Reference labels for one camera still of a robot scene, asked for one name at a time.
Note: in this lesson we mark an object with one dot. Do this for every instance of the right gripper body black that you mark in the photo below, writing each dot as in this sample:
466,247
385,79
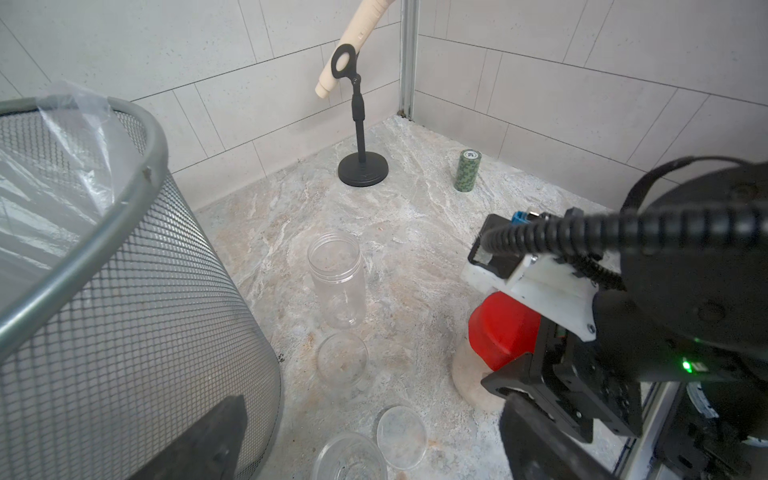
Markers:
576,383

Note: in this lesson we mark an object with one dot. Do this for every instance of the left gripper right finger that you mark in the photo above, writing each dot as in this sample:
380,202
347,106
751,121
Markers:
536,449

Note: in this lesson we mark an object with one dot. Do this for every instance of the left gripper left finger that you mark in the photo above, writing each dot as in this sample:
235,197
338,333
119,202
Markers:
209,449

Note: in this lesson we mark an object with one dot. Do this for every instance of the red lidded rice jar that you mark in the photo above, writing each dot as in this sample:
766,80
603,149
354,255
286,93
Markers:
500,330

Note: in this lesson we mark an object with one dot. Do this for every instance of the clear jar lid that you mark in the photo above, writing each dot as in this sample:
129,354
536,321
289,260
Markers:
401,437
342,359

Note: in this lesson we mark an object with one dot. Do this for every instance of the grey mesh waste bin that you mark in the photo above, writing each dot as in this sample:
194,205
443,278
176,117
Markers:
131,339

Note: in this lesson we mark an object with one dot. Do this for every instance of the clear rice jar with lid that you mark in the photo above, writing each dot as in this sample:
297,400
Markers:
337,269

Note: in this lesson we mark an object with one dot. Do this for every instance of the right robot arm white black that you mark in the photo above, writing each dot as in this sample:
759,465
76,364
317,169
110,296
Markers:
683,283

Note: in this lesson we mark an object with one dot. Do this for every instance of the black stand with round base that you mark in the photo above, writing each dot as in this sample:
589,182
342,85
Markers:
362,168

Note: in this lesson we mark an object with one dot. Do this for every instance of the clear plastic bin liner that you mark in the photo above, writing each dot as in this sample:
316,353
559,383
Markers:
64,163

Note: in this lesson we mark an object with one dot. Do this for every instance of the aluminium rail frame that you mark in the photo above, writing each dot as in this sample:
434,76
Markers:
637,460

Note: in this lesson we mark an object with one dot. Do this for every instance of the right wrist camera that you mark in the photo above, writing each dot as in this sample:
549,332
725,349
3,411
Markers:
541,282

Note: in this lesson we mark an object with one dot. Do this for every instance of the beige handle on stand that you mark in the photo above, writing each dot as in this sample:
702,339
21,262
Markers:
363,22

